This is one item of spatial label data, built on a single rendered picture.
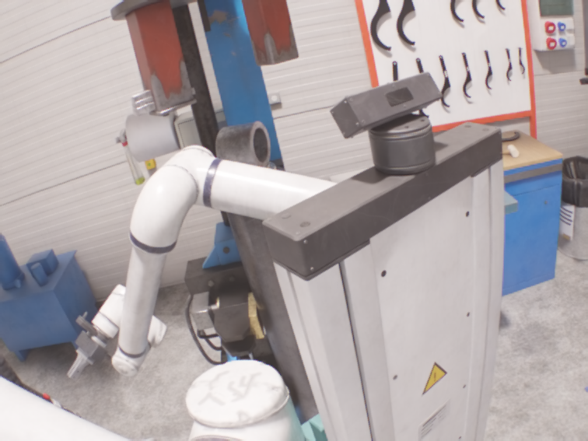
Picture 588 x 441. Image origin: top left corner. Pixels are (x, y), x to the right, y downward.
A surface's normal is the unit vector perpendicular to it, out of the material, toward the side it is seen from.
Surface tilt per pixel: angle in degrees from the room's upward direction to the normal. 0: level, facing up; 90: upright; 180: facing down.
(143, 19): 90
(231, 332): 0
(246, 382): 6
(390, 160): 90
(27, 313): 90
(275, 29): 90
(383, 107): 61
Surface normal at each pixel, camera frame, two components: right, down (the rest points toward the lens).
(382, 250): 0.59, 0.28
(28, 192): 0.12, 0.45
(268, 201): -0.12, 0.25
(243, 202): -0.17, 0.50
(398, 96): 0.42, -0.17
